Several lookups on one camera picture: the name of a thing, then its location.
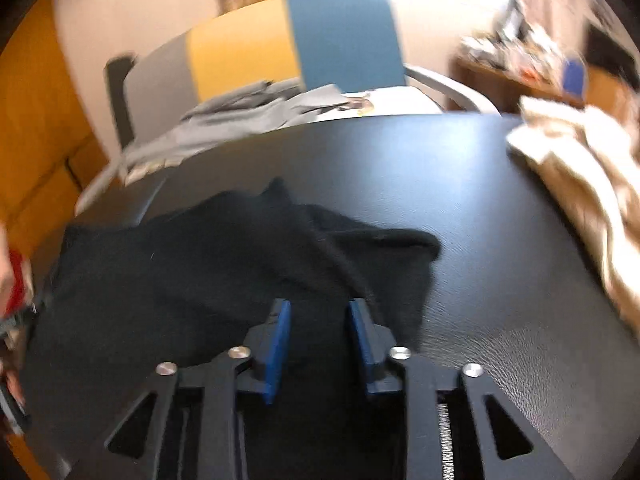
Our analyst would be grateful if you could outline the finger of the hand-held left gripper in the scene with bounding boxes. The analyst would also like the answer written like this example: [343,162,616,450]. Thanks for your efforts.
[27,285,55,317]

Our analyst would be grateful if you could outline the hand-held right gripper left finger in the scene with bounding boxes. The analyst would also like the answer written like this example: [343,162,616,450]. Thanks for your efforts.
[70,298,292,480]

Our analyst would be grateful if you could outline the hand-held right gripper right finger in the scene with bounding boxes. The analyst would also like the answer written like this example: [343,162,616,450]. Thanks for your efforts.
[347,299,576,480]

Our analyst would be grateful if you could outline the black knit sweater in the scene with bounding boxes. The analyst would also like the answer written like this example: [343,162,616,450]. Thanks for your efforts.
[30,176,442,391]

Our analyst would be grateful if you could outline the red folded cloth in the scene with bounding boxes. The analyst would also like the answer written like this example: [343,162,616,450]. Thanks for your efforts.
[7,255,31,311]

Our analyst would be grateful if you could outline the pink folded cloth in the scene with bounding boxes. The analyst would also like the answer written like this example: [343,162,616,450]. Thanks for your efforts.
[0,222,23,311]

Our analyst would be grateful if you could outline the wooden wardrobe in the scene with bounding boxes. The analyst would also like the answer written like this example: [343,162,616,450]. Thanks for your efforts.
[0,0,126,241]

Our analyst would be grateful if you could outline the black rolled mat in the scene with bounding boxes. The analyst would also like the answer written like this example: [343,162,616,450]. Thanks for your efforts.
[104,52,138,148]

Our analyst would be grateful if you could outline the light grey garment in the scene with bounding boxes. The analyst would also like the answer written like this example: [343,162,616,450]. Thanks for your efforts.
[120,79,346,181]

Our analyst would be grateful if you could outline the white cat print seat cover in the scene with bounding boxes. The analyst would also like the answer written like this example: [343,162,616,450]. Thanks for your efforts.
[300,89,446,123]

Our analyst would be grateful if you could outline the cream knit sweater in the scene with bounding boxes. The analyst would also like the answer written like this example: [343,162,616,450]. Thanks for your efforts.
[506,96,640,333]

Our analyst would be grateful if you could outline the wooden side table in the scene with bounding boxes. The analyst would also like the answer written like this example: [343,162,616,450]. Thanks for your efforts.
[452,55,640,116]

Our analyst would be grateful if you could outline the grey yellow blue sofa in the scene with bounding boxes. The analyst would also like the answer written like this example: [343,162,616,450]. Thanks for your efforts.
[75,0,501,213]

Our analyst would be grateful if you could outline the group of small desk items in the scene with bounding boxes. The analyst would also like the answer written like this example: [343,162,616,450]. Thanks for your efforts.
[460,10,571,76]

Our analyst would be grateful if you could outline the blue plastic jug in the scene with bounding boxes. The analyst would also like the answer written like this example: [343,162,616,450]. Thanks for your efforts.
[560,57,587,98]

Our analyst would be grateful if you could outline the black monitor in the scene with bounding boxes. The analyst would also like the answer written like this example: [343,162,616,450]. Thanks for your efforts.
[585,25,640,76]

